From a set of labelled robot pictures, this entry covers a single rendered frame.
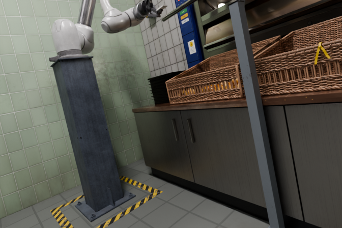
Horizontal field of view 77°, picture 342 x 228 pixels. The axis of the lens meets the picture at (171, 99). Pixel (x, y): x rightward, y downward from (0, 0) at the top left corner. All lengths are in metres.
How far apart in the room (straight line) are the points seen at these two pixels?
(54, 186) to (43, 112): 0.62
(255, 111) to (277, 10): 0.76
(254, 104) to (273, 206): 0.41
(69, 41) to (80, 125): 0.54
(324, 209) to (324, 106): 0.37
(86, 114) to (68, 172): 0.81
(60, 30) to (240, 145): 1.26
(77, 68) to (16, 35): 0.79
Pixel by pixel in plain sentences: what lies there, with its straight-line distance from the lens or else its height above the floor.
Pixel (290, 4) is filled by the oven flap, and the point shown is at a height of 1.00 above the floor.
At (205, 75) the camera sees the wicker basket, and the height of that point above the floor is 0.72.
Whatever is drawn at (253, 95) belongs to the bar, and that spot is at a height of 0.60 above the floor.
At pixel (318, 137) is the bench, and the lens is 0.87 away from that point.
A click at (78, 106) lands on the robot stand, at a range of 1.47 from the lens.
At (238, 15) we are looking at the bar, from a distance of 0.87.
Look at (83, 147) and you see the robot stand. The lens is 1.49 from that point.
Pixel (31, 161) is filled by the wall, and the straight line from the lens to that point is 2.11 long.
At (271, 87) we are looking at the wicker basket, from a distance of 0.94.
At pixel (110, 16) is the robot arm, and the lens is 1.42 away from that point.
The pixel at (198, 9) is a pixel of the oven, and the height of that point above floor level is 1.24.
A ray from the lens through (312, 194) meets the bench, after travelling 0.97.
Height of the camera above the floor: 0.70
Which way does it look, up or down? 4 degrees down
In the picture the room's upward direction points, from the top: 12 degrees counter-clockwise
